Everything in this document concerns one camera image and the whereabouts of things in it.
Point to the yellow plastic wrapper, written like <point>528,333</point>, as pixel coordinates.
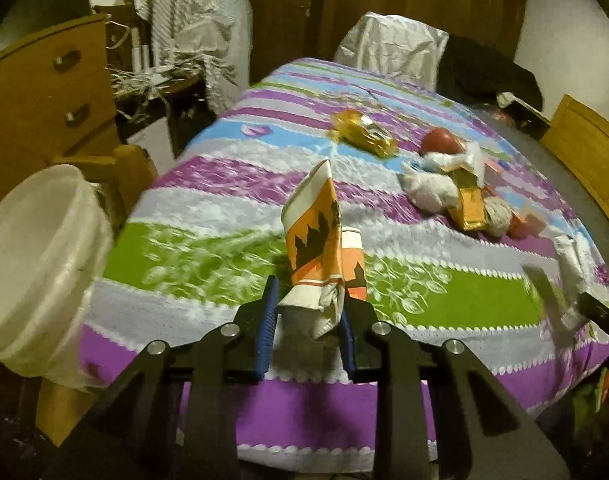
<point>364,132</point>

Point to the red ball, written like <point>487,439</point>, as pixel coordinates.
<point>439,141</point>

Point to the gold foil packet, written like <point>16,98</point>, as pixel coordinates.
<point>472,207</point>

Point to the orange and white paper bag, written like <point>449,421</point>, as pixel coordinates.
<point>309,240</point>

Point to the grey mattress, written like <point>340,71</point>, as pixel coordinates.
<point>559,180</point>

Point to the beige knitted cloth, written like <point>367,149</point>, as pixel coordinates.
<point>499,216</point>

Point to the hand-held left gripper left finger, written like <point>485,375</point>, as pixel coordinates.
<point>264,340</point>

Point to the white wrapper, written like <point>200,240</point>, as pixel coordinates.
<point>457,160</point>

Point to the white crumpled cloth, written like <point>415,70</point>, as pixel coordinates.
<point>427,187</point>

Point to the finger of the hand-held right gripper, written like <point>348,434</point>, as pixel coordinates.
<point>601,315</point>

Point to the white crumpled tissue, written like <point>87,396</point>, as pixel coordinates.
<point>574,265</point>

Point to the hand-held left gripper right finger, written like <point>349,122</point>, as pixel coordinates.
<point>348,347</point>

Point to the wooden dresser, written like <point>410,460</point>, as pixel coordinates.
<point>34,100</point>

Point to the striped white hanging cloth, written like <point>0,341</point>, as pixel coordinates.
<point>194,20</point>

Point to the wooden chair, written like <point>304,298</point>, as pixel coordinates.
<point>134,170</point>

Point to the black cloth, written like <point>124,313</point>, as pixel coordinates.
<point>479,75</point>

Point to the green and orange bag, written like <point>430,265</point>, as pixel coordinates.
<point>601,390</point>

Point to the pink box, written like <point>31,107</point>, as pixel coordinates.
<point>496,172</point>

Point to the white plastic bucket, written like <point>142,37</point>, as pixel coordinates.
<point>34,260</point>

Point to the small orange box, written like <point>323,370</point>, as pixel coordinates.
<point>529,222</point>

